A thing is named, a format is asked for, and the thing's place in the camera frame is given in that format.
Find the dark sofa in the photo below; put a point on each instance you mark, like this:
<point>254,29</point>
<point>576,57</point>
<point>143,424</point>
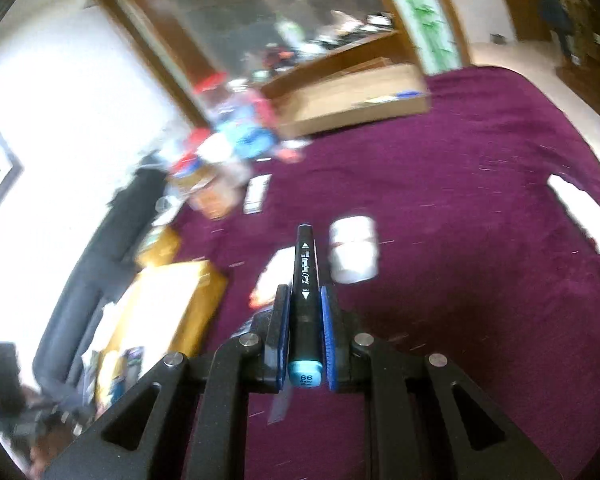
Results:
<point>85,285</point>

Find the white flat pack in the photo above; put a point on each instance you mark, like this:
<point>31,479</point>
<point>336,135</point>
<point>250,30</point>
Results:
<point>257,192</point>

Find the white tape roll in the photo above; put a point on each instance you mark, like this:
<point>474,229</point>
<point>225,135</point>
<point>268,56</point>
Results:
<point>354,255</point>

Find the white paper strip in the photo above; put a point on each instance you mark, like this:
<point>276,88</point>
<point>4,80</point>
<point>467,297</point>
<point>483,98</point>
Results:
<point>582,212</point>

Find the green scroll painting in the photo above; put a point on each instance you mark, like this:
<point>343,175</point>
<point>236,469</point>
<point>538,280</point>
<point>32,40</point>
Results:
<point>420,10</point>

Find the purple tablecloth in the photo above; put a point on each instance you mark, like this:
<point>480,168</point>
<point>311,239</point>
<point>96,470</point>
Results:
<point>455,285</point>

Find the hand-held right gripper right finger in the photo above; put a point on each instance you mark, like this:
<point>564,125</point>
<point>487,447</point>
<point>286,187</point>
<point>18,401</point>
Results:
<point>329,340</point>

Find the plastic jar of snacks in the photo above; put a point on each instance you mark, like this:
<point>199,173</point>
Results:
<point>195,185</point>

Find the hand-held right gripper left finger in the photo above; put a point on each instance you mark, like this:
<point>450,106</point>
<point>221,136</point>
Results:
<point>281,340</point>

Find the cardboard box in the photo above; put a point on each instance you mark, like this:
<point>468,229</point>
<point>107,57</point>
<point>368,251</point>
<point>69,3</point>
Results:
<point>355,95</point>

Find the white tray with yellow rim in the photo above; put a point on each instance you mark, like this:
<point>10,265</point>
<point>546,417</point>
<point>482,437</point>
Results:
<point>155,310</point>

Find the black marker with blue cap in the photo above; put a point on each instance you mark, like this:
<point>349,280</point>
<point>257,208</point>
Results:
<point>305,310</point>

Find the white and red packet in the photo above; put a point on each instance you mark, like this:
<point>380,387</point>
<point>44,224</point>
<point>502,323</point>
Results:
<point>272,280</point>

